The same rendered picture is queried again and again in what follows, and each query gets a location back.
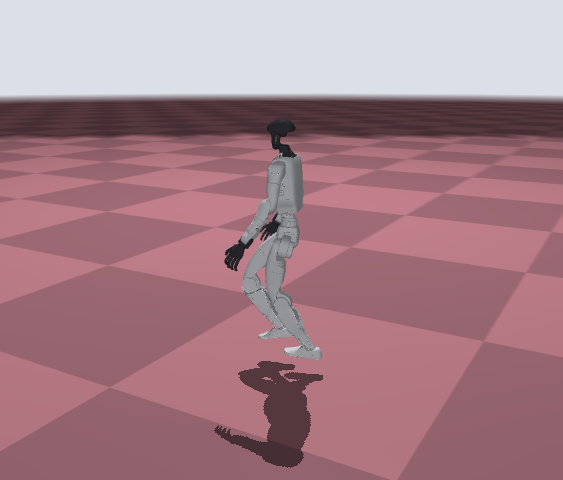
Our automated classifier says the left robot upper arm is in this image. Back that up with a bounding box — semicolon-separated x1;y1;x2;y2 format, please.
259;161;286;215

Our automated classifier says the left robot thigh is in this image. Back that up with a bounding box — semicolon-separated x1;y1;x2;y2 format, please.
265;234;295;306

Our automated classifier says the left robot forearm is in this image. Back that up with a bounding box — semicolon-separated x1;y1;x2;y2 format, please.
241;200;271;245

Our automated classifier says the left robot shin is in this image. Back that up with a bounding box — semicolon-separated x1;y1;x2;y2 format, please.
270;297;314;351

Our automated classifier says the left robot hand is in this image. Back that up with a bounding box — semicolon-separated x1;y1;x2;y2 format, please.
224;238;253;271

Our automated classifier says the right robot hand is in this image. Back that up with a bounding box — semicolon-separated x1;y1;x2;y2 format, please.
260;213;281;242

